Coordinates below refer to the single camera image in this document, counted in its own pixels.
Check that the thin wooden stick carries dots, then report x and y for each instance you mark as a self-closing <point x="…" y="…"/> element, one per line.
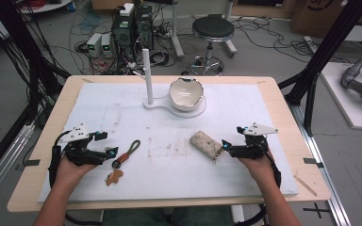
<point x="305" y="185"/>

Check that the black round stool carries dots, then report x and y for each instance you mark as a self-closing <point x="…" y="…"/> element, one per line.
<point x="213" y="28"/>

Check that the black computer tower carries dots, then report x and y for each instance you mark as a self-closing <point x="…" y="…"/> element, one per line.
<point x="144" y="26"/>
<point x="123" y="34"/>

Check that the white desk leg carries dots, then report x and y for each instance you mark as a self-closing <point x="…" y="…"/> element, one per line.
<point x="176" y="34"/>
<point x="230" y="40"/>

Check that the white foam mat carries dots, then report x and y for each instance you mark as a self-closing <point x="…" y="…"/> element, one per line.
<point x="169" y="180"/>

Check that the round white table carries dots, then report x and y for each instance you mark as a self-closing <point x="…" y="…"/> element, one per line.
<point x="47" y="6"/>

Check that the black metal frame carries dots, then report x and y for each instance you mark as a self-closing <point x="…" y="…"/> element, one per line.
<point x="323" y="47"/>
<point x="19" y="47"/>

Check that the person's left hand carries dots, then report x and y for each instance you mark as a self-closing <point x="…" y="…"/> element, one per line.
<point x="70" y="174"/>

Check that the black tape strip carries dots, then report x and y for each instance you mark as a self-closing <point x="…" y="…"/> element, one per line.
<point x="32" y="163"/>
<point x="312" y="162"/>

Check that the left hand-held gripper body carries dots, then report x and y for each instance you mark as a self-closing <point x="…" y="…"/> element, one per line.
<point x="78" y="153"/>

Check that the beige quilted key pouch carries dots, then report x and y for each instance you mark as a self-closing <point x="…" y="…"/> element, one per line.
<point x="205" y="143"/>

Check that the brown cardboard box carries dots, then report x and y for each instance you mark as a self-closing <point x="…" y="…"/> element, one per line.
<point x="320" y="15"/>

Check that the aluminium rail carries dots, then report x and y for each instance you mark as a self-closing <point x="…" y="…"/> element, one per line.
<point x="3" y="166"/>
<point x="323" y="175"/>

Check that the wooden table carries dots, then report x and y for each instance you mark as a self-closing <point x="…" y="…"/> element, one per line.
<point x="278" y="109"/>

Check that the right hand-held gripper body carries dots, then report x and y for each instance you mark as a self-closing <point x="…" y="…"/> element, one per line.
<point x="254" y="150"/>

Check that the brown tape strip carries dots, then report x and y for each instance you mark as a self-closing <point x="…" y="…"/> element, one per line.
<point x="87" y="80"/>

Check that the black tape cross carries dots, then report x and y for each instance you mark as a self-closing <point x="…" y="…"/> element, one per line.
<point x="316" y="210"/>

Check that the person's right hand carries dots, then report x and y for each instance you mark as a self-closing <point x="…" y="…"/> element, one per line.
<point x="260" y="171"/>

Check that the person's legs in green pants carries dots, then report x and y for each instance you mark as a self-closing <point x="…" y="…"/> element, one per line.
<point x="169" y="217"/>

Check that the grey power supply box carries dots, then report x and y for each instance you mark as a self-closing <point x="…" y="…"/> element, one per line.
<point x="93" y="44"/>
<point x="106" y="44"/>

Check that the white table leg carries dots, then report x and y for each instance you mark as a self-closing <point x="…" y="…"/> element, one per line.
<point x="237" y="214"/>

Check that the white platform board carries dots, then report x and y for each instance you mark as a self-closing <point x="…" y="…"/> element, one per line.
<point x="348" y="106"/>

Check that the white eggshell-shaped bowl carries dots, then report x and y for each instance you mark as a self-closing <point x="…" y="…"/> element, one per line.
<point x="185" y="95"/>

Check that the white stand with post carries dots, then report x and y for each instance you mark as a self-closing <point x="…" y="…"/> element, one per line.
<point x="148" y="78"/>

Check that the small white box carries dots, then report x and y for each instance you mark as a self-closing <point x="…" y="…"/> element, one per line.
<point x="127" y="9"/>

